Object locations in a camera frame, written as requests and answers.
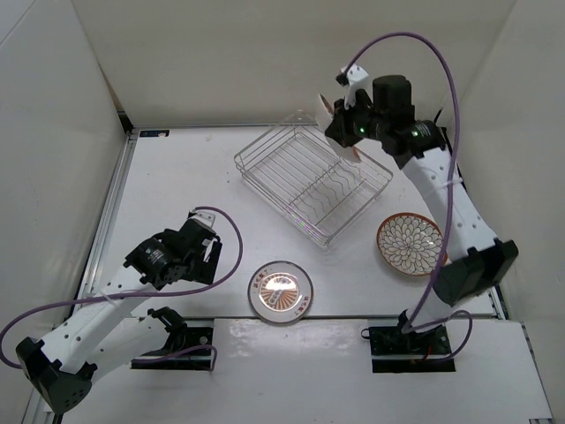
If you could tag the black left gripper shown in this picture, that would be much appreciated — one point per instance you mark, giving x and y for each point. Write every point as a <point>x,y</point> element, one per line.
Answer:
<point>204,270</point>

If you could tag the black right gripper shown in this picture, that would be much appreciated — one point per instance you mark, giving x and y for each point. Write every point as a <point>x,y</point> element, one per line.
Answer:
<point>339,129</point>

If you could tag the white plate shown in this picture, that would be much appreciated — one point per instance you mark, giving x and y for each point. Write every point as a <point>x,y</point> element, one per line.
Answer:
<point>337,128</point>
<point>410,243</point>

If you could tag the metal wire dish rack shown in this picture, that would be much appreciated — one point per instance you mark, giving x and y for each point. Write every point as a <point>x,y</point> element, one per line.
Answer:
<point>292,166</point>

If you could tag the plate with orange sunburst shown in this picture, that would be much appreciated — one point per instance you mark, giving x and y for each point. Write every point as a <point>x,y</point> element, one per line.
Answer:
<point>280,293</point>

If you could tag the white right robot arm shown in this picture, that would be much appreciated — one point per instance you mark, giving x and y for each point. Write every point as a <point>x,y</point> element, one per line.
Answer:
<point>478,258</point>

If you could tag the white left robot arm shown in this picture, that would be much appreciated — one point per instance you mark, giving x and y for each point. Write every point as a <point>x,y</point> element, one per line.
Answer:
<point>64,364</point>

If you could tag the left blue corner label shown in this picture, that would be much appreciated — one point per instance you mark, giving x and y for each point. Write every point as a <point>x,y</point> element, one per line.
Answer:
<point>154,133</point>

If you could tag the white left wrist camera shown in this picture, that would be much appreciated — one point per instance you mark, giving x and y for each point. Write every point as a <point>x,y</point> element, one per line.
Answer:
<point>204,217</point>

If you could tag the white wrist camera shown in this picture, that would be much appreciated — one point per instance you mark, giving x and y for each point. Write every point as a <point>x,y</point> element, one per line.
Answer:
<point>204,217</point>
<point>353,79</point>

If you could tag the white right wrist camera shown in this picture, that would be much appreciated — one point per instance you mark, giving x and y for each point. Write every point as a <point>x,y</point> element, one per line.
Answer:
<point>353,79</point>

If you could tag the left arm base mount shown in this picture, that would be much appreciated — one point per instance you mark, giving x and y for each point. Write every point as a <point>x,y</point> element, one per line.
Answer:
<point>182,353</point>

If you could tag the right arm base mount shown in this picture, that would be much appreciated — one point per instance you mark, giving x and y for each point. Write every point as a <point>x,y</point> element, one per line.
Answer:
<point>416,353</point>

